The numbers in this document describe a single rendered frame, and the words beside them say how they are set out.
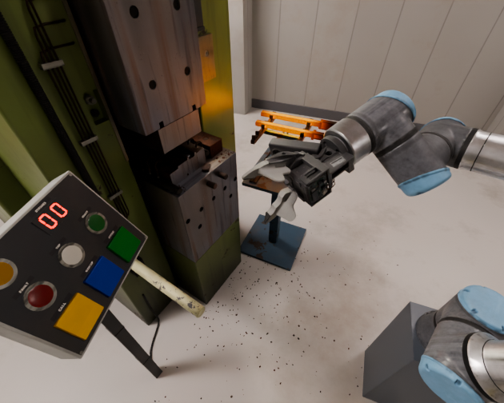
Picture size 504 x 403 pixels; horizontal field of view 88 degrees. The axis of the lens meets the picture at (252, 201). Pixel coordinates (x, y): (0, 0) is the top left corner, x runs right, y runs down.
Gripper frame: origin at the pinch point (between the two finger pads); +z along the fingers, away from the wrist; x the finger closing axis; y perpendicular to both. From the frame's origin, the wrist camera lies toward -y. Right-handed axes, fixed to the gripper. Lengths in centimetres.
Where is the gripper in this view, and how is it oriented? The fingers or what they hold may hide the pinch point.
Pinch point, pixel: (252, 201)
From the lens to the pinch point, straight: 51.9
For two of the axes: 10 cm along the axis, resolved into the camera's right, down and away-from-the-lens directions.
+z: -8.1, 5.8, -1.3
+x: 3.0, 5.8, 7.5
